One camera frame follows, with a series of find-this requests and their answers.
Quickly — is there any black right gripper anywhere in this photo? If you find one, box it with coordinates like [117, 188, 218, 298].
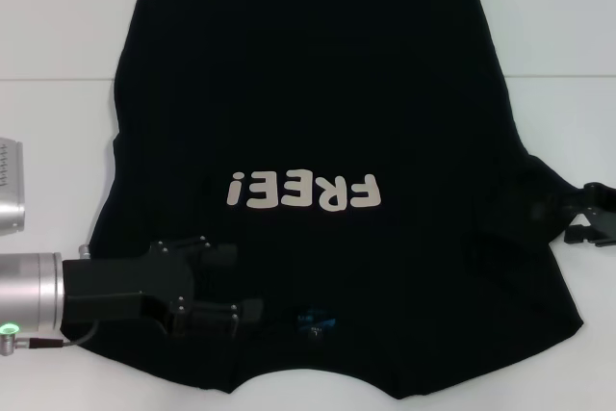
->
[527, 181, 616, 249]

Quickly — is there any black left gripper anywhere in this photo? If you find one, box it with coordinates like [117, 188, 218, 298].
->
[61, 234, 266, 336]

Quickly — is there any black shirt with FREE print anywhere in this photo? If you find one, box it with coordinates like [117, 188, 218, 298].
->
[71, 0, 586, 403]

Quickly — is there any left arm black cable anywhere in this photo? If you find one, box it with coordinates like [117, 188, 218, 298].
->
[0, 321, 101, 358]

